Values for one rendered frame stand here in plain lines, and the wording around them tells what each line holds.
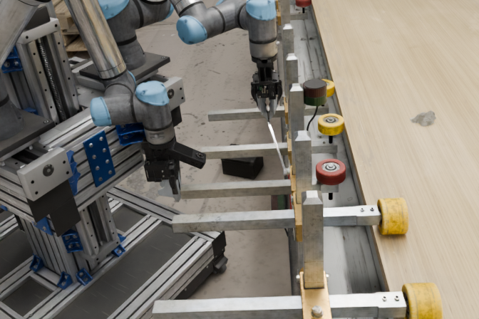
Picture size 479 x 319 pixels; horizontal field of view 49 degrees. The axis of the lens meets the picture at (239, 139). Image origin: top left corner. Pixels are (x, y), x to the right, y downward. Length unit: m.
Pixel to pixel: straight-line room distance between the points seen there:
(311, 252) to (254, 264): 1.49
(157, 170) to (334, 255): 0.57
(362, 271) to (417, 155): 0.36
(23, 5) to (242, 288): 1.54
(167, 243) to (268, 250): 0.49
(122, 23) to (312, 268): 1.08
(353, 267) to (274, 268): 0.90
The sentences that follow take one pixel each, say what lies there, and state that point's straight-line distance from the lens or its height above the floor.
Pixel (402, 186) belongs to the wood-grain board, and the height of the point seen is 0.90.
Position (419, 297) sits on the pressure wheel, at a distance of 1.02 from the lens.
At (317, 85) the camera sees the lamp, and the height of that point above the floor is 1.14.
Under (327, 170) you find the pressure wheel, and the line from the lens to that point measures 1.42.
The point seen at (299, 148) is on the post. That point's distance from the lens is 1.11.
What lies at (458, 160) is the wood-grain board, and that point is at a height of 0.90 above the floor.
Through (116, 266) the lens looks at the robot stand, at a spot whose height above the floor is 0.21.
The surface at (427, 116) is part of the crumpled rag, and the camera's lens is 1.67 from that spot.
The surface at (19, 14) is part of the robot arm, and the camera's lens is 1.26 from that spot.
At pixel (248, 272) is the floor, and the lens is 2.40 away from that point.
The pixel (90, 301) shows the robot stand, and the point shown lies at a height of 0.21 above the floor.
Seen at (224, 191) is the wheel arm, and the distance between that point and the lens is 1.45.
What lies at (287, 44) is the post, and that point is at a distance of 1.81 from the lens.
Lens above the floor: 1.73
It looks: 32 degrees down
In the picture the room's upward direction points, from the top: 6 degrees counter-clockwise
